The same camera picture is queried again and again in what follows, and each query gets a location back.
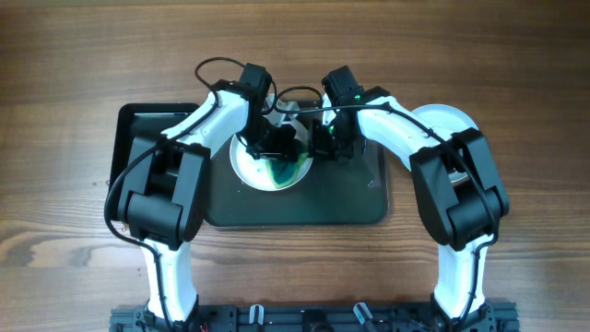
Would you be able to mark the small black sponge tray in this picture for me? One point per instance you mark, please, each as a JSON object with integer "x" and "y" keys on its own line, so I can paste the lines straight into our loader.
{"x": 143, "y": 118}

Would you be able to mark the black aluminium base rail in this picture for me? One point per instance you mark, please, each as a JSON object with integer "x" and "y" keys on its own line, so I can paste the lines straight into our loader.
{"x": 407, "y": 316}

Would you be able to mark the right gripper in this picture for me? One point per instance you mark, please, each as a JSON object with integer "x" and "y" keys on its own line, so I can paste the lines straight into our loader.
{"x": 317, "y": 145}

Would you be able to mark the white plate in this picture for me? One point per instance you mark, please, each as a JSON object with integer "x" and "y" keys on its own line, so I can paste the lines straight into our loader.
{"x": 443, "y": 119}
{"x": 350, "y": 110}

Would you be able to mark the large dark serving tray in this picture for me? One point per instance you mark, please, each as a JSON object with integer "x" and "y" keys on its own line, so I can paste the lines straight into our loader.
{"x": 329, "y": 194}

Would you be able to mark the green yellow sponge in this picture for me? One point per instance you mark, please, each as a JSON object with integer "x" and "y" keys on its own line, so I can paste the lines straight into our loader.
{"x": 284, "y": 173}

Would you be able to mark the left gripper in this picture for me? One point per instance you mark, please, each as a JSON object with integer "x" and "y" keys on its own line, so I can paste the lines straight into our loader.
{"x": 279, "y": 144}

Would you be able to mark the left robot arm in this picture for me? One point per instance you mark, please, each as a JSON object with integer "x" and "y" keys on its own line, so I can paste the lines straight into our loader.
{"x": 158, "y": 201}

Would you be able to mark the light blue plate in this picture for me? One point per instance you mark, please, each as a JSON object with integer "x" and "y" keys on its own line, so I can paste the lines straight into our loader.
{"x": 253, "y": 172}

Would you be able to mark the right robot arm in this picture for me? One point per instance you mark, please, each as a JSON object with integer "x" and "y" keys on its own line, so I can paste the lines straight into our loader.
{"x": 459, "y": 192}

